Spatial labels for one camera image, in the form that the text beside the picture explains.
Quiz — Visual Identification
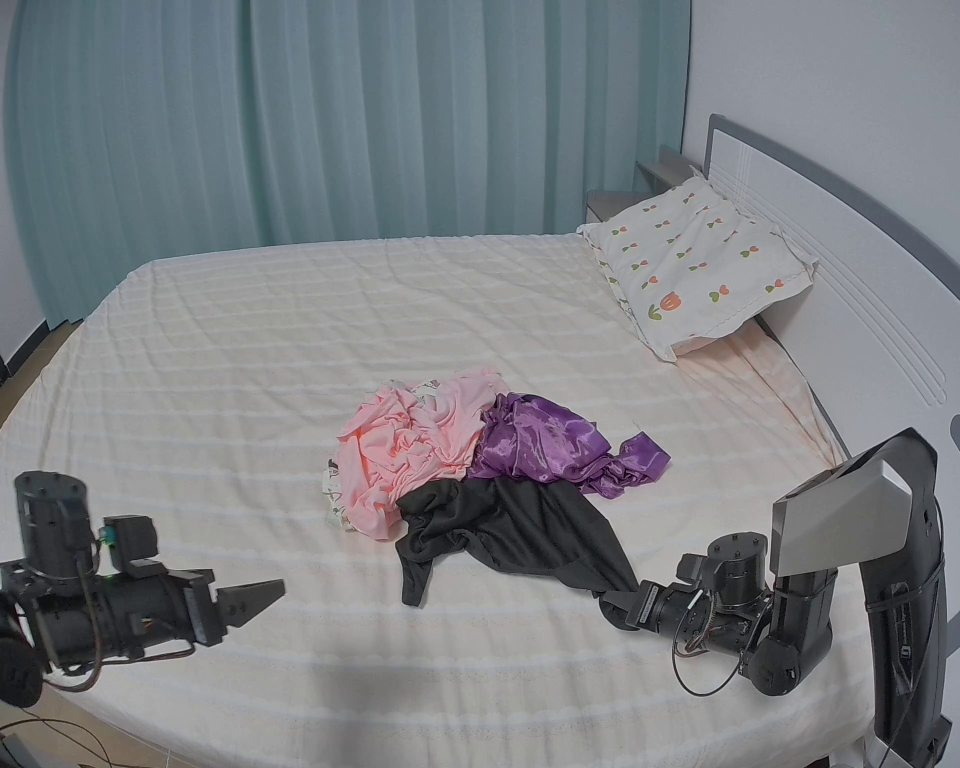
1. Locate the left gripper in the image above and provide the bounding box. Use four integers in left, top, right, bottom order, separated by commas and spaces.
33, 570, 228, 670

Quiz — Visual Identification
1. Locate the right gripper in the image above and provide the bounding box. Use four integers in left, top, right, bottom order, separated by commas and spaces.
600, 577, 710, 635

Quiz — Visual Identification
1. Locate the black garment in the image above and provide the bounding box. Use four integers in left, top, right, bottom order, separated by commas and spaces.
395, 476, 640, 609

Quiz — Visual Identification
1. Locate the purple garment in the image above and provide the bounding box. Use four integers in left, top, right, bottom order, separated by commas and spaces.
468, 391, 672, 502

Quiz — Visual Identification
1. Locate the white printed garment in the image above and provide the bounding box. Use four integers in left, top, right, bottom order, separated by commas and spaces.
321, 378, 444, 535

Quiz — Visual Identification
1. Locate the pink garment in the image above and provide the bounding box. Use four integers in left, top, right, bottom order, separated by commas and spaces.
333, 366, 505, 543

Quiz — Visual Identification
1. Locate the white printed pillow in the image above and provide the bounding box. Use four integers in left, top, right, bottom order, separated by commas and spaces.
576, 168, 820, 363

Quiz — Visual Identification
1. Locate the bed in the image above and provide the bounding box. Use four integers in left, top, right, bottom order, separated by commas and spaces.
0, 112, 960, 762

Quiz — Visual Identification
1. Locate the grey bedside table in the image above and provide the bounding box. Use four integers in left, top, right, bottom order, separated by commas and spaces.
585, 146, 714, 226

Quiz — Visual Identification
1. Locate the blue-green curtain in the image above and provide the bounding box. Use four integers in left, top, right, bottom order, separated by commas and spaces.
3, 0, 691, 324

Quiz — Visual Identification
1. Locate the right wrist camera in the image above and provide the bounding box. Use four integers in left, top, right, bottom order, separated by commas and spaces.
675, 553, 712, 595

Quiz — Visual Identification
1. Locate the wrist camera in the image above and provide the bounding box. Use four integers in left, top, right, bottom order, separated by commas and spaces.
675, 553, 712, 595
99, 514, 170, 580

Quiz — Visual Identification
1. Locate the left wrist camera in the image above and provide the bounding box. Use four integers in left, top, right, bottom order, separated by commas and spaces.
99, 514, 170, 580

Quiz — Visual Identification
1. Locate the black cable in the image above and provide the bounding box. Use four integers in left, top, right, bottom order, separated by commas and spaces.
669, 637, 751, 699

